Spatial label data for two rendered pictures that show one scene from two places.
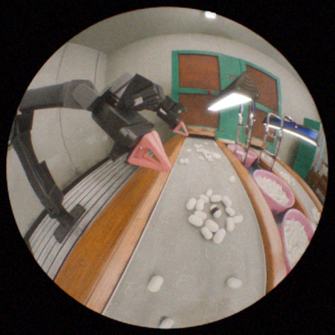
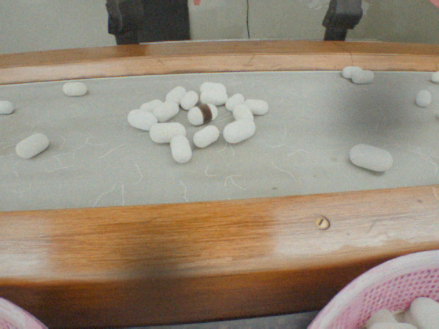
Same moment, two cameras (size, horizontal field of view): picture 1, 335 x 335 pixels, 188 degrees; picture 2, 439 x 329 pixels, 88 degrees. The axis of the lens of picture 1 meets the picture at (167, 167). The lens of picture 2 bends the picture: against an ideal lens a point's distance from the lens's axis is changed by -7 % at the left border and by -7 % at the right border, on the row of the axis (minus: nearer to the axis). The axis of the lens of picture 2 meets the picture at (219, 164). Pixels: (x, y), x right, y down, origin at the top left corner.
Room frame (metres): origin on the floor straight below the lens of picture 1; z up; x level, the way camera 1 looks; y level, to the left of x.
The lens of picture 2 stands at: (0.06, -0.37, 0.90)
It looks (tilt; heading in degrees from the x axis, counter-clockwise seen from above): 41 degrees down; 70
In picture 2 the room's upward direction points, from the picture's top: straight up
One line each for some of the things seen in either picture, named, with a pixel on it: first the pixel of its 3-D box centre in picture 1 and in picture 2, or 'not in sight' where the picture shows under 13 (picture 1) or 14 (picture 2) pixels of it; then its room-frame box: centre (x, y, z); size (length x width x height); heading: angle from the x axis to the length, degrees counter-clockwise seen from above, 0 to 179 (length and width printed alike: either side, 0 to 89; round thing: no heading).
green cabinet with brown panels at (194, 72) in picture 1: (229, 96); not in sight; (1.14, -0.77, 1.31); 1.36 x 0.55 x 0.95; 75
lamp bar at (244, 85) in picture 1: (220, 99); not in sight; (0.50, -0.28, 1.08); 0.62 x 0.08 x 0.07; 165
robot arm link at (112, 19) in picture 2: (54, 203); (126, 21); (0.07, 0.37, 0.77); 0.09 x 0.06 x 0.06; 29
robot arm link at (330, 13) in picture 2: not in sight; (341, 18); (0.65, 0.23, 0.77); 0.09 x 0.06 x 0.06; 158
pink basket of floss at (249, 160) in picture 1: (240, 155); not in sight; (0.59, -0.59, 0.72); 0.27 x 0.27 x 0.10
